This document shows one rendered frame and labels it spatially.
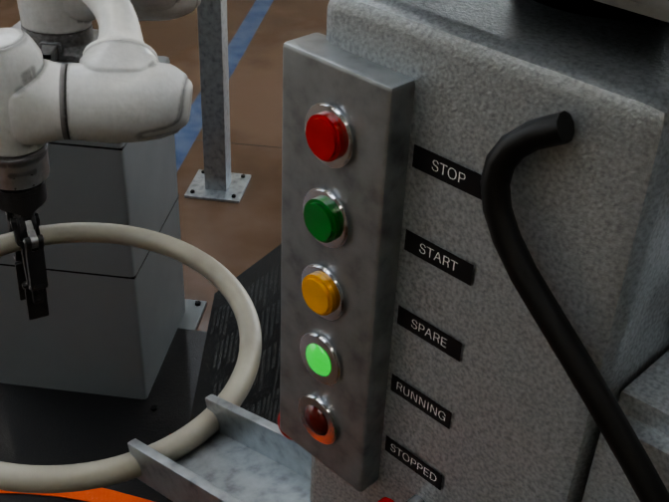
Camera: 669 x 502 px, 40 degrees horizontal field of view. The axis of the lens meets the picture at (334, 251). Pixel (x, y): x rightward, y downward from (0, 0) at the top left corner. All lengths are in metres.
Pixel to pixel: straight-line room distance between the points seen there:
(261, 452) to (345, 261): 0.59
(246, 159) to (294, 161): 3.05
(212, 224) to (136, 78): 1.95
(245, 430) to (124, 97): 0.46
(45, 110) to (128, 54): 0.13
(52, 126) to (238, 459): 0.50
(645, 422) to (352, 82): 0.22
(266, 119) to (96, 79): 2.67
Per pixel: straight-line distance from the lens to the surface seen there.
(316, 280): 0.53
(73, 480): 1.08
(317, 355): 0.57
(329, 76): 0.48
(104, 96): 1.24
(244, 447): 1.10
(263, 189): 3.37
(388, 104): 0.45
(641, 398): 0.49
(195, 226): 3.16
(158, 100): 1.24
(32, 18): 2.15
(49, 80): 1.26
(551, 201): 0.43
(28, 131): 1.27
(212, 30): 3.10
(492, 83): 0.43
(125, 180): 2.10
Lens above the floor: 1.67
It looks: 33 degrees down
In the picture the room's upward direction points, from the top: 3 degrees clockwise
